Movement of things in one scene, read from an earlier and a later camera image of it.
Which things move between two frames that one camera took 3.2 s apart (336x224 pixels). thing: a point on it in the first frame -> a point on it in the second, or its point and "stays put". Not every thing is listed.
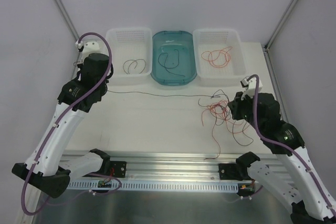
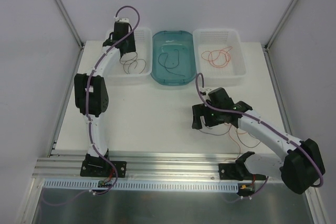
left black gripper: [85, 61] -> [127, 46]
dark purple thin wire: [170, 67] stays put
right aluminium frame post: [266, 46] stays put
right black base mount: [237, 171] stays put
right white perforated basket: [219, 54] stays put
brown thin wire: [161, 94] -> [132, 61]
